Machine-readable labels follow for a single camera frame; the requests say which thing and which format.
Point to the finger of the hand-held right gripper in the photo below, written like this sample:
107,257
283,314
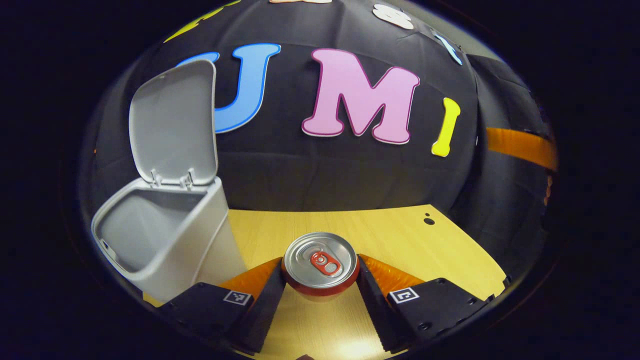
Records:
522,146

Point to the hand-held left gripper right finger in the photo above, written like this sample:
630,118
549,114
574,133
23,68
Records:
377,315

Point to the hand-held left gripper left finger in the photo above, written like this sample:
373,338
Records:
260,315

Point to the red pop can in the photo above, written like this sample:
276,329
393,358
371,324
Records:
320,260

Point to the grey desktop garbage bin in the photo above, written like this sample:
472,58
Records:
165,240

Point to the wooden desktop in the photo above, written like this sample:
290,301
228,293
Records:
400,235

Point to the black backdrop cloth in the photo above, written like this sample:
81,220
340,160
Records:
280,170

